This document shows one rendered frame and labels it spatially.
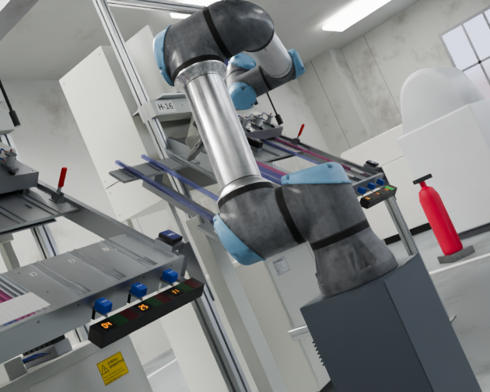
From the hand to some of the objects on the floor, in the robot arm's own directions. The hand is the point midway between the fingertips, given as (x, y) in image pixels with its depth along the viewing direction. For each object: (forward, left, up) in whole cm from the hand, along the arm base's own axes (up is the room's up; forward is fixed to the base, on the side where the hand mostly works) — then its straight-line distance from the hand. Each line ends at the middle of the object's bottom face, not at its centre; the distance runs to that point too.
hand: (204, 159), depth 189 cm
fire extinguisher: (+37, -262, -99) cm, 282 cm away
